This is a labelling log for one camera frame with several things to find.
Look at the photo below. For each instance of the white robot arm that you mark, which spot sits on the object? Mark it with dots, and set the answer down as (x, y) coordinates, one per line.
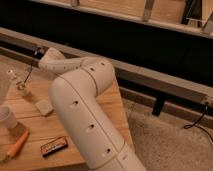
(73, 96)

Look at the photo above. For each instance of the black rail bracket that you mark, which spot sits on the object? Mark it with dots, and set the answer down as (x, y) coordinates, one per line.
(158, 106)

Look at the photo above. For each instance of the white plastic cup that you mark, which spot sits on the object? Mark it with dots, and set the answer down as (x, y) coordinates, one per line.
(7, 118)

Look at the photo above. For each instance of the orange carrot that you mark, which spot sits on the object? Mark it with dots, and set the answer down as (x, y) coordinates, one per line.
(14, 149)

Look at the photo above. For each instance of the clear glass bottle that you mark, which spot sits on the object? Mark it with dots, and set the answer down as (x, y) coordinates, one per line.
(18, 83)

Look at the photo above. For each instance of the beige sponge block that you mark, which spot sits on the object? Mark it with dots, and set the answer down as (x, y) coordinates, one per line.
(44, 107)

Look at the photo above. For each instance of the black orange rectangular box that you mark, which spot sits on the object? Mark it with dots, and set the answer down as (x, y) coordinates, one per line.
(53, 146)

